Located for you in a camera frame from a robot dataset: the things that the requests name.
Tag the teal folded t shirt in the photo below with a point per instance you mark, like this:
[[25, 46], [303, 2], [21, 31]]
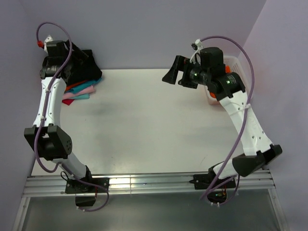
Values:
[[83, 86]]

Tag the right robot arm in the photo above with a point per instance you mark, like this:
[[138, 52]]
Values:
[[228, 88]]

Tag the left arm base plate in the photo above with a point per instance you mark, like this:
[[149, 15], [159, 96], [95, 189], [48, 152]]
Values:
[[76, 187]]

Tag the magenta folded t shirt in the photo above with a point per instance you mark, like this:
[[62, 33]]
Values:
[[67, 101]]

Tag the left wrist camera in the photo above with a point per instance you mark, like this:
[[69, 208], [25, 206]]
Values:
[[54, 48]]

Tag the aluminium mounting rail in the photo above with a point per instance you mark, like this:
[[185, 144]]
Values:
[[52, 185]]

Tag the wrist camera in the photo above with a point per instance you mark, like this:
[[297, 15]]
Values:
[[208, 58], [54, 48]]

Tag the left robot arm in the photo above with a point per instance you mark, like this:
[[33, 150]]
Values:
[[51, 145]]

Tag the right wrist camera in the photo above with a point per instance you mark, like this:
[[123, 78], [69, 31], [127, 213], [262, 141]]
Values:
[[208, 58]]

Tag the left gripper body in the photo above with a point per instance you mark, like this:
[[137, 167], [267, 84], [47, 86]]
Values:
[[78, 54]]

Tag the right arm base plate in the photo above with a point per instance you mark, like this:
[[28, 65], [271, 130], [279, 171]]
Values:
[[202, 181]]

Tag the black t shirt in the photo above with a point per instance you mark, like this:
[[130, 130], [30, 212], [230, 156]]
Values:
[[82, 69]]

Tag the pink folded t shirt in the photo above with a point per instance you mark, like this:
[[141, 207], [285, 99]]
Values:
[[87, 90]]

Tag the orange folded t shirt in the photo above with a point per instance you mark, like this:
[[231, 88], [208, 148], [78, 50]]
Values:
[[74, 85]]

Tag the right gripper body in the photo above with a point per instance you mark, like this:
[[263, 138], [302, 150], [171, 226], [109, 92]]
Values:
[[184, 72]]

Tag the orange crumpled t shirt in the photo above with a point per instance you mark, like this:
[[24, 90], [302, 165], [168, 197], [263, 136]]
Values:
[[227, 69]]

